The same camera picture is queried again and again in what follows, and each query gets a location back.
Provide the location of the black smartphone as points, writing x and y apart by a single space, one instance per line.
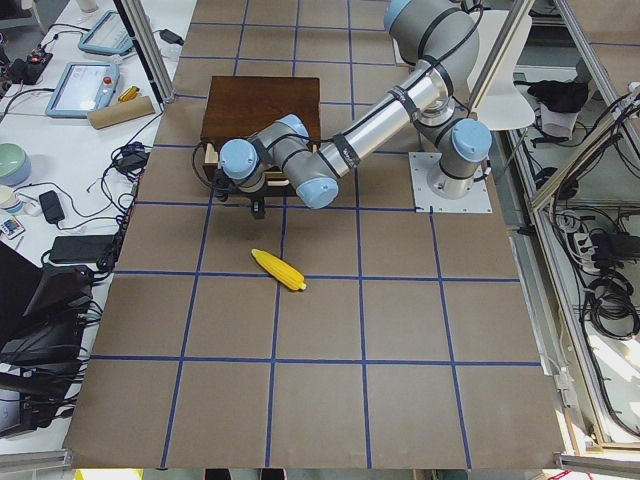
51 207

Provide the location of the black laptop power brick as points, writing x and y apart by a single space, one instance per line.
79 248

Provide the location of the blue teach pendant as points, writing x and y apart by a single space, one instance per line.
83 87
107 37

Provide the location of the yellow toy corn cob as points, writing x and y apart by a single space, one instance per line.
281 271

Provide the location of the aluminium frame post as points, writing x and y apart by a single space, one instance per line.
139 30

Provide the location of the black cloth bundle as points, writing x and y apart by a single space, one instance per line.
560 97

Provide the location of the blue teach pendant far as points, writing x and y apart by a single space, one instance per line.
107 37

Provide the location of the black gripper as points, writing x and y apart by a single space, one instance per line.
258 199

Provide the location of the white power strip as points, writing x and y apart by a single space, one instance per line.
578 240

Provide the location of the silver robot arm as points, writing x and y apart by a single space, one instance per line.
441 41

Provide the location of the cardboard tube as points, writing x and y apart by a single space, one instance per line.
120 112

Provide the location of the dark wooden drawer cabinet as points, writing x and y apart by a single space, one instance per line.
239 106

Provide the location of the blue teach pendant near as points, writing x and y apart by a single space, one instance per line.
83 87

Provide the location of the white chair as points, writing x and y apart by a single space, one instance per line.
494 99

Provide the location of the black power adapter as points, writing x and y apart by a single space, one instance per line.
171 37

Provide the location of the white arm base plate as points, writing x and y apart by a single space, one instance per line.
435 192

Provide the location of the green bowl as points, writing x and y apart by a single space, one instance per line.
15 164

